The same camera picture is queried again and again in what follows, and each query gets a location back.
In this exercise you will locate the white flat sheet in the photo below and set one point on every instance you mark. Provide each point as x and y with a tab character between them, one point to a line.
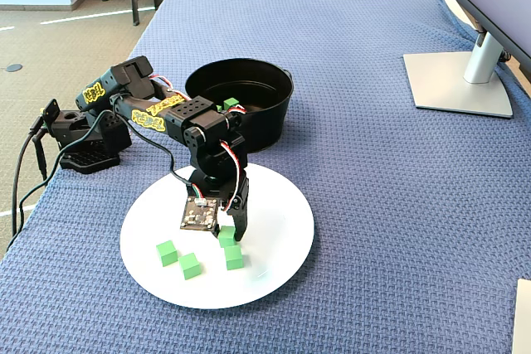
523	316

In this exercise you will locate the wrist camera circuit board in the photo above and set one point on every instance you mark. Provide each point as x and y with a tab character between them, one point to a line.
199	214

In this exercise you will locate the white round plate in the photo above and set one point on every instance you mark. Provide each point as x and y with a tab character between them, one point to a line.
274	246

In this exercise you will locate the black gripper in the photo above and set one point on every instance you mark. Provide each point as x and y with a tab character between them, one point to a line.
241	210

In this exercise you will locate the blue woven table cloth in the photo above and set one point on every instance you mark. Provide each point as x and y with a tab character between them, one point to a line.
373	205

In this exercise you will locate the white floor tape line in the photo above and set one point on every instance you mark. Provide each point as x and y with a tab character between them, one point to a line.
27	207

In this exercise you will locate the silver monitor stand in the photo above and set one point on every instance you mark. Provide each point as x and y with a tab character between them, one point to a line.
456	84

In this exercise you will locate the green cube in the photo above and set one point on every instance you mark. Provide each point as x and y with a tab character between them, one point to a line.
233	257
227	236
230	103
189	265
167	252

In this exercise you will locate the black metal bucket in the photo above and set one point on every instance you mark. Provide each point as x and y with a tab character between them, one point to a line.
265	130

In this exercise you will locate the dark round floor cover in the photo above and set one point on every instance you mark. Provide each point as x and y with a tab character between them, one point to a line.
14	67

